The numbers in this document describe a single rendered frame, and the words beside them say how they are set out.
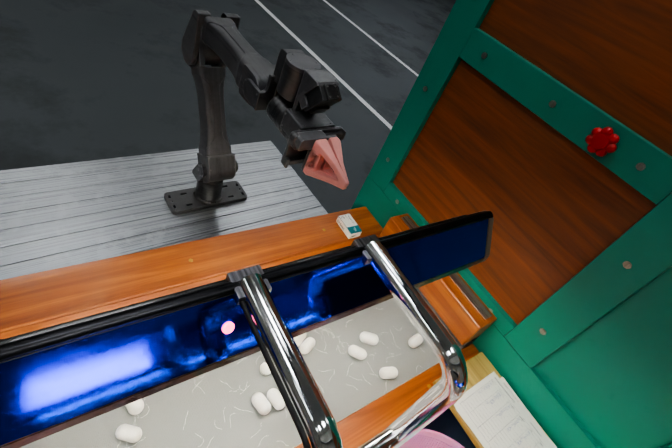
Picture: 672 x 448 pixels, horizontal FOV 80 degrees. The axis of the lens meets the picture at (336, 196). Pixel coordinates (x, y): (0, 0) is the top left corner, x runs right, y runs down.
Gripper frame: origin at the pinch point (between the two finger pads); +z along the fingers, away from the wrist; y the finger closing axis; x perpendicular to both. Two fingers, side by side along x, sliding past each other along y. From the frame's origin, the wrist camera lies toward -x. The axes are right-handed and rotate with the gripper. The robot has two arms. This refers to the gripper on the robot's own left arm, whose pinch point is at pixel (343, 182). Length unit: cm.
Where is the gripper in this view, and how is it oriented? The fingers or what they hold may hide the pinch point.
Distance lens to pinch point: 60.8
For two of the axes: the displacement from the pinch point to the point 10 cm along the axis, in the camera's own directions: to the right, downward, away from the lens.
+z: 5.5, 7.0, -4.7
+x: -3.5, 6.9, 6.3
